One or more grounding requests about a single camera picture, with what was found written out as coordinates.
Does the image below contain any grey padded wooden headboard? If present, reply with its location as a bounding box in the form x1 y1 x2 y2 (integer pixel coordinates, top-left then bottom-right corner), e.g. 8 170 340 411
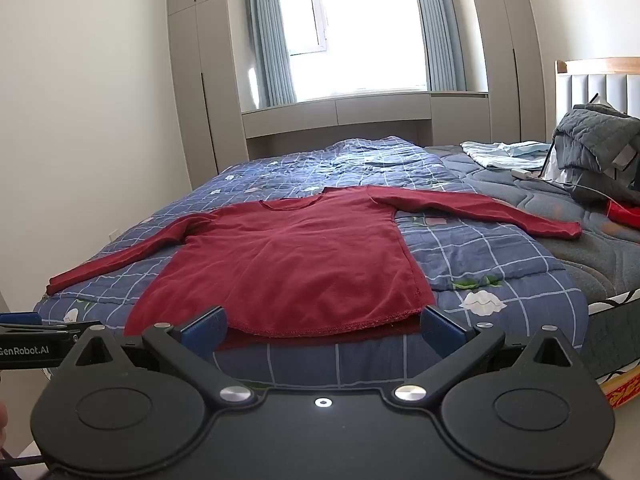
555 56 640 133

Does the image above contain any blue checked floral quilt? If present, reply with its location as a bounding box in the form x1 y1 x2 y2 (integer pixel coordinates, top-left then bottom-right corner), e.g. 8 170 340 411
32 135 591 391

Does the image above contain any white cable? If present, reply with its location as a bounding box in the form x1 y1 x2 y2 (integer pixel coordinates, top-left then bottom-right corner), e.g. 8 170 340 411
530 174 617 202

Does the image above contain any black cable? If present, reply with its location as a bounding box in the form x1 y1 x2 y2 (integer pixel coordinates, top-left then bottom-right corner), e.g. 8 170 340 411
0 447 53 470

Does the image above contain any beige wardrobe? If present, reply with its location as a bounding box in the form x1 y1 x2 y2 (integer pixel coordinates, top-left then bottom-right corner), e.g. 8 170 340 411
462 0 557 144
166 0 251 177

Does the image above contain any red yellow patterned box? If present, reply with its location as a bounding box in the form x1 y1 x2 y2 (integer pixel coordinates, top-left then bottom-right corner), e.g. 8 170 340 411
604 364 640 410

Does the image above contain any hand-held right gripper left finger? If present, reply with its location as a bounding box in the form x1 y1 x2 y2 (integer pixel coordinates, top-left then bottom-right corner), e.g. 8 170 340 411
56 305 257 407

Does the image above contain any beige wooden headboard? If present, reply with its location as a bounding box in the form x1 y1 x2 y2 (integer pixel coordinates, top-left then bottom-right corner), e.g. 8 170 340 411
241 91 491 162

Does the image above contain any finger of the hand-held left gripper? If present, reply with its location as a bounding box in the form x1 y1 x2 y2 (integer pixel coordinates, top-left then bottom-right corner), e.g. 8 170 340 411
0 311 103 343

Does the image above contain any grey quilted blanket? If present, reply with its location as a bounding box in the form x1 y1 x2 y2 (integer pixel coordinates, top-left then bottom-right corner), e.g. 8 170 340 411
551 104 640 206

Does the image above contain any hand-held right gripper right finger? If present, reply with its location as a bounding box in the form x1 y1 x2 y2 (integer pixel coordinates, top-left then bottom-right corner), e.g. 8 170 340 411
392 306 590 406

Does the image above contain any window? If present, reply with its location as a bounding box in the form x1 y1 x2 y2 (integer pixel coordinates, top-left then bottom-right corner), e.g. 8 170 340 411
277 0 431 103

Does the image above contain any red cloth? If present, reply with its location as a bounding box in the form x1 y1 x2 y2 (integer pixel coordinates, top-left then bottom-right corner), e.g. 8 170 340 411
606 200 640 233

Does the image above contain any blue-grey curtain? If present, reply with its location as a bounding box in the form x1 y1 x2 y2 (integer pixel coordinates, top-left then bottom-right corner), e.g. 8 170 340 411
409 0 468 94
241 0 299 111

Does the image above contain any light blue striped cloth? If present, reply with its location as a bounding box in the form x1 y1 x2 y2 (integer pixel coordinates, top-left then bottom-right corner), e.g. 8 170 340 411
460 140 553 170

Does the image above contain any red long-sleeve shirt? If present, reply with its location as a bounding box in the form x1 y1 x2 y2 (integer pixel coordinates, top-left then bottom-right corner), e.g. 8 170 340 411
46 185 583 353

